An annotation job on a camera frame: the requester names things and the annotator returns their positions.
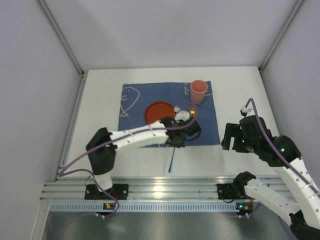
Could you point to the aluminium right corner post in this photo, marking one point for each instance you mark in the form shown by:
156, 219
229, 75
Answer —
297, 6

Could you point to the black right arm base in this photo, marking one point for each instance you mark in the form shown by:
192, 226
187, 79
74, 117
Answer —
231, 191

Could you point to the grey slotted cable duct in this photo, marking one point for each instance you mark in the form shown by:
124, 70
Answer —
148, 207

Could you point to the gold ornate spoon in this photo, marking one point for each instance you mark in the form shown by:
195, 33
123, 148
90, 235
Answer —
192, 111

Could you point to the red round plate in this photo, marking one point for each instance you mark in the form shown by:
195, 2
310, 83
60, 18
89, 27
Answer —
157, 111

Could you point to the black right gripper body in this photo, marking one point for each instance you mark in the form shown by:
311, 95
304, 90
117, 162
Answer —
231, 137

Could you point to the aluminium corner post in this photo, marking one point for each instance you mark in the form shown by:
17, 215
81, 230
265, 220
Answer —
60, 35
297, 6

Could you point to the aluminium table rail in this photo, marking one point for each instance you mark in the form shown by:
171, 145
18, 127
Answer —
143, 189

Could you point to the aluminium left corner post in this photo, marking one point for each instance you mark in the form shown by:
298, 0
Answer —
60, 35

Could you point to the blue metal fork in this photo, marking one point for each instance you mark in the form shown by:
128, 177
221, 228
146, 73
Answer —
171, 161

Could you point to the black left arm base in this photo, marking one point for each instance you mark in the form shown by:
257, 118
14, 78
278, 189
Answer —
118, 191

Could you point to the pink plastic cup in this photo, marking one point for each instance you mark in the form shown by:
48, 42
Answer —
198, 90

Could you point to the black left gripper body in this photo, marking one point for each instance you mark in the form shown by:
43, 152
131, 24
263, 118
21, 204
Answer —
176, 142

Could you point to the blue cloth placemat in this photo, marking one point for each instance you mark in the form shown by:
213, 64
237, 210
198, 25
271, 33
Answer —
135, 98

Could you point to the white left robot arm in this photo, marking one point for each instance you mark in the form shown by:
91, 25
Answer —
163, 148

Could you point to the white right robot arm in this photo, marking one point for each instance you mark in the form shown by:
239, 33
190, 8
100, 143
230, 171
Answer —
282, 155

